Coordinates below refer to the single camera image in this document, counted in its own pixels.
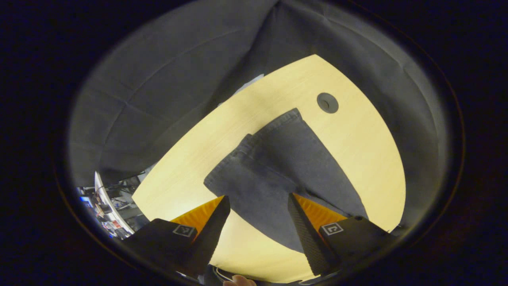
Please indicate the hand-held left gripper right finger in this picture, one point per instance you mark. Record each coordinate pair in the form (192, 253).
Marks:
(307, 234)

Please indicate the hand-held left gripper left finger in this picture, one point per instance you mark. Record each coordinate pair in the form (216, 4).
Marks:
(208, 234)

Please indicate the dark grey jeans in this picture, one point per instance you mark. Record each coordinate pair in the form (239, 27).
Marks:
(278, 159)

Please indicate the background office clutter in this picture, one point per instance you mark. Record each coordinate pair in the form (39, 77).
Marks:
(123, 190)

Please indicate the white curved desk edge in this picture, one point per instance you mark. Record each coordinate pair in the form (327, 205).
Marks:
(108, 202)

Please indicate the dark round table grommet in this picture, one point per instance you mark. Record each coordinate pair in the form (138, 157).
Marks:
(327, 103)

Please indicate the black backdrop cloth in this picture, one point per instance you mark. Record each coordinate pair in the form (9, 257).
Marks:
(158, 79)

